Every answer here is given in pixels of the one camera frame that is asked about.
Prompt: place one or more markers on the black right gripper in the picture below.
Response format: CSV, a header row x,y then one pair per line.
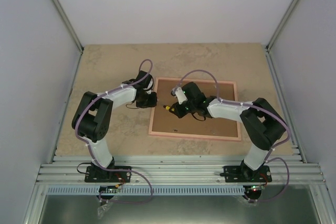
x,y
179,113

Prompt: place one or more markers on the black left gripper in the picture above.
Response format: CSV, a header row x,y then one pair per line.
x,y
153,103

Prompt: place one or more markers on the yellow handled screwdriver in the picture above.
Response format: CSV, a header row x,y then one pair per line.
x,y
168,108

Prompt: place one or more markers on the pink picture frame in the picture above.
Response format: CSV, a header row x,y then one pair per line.
x,y
194,137

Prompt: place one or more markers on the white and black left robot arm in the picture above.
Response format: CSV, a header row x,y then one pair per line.
x,y
92,118

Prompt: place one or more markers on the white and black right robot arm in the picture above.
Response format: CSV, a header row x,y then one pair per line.
x,y
262,123

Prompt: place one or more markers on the clear plastic bag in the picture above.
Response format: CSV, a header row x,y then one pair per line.
x,y
102,209

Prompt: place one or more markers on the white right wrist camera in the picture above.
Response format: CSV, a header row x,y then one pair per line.
x,y
179,94

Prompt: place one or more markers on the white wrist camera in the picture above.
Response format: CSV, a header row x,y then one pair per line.
x,y
150,87
179,94

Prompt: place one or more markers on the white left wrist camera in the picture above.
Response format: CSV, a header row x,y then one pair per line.
x,y
150,87

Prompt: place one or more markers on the brown frame backing board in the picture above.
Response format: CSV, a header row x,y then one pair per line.
x,y
210,127

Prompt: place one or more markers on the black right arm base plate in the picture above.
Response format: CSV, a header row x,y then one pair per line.
x,y
238,174

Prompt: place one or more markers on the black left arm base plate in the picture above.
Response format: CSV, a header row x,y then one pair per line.
x,y
94,174

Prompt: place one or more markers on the aluminium rail mounting base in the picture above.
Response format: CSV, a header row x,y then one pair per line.
x,y
183,169

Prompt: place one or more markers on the grey slotted cable duct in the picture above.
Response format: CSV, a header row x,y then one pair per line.
x,y
140,190

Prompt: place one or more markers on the left aluminium corner post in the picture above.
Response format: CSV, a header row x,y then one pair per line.
x,y
61,12

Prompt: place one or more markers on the aluminium corner post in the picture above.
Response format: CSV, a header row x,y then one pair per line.
x,y
283,22
61,12

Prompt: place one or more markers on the right aluminium corner post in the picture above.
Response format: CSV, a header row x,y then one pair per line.
x,y
283,22

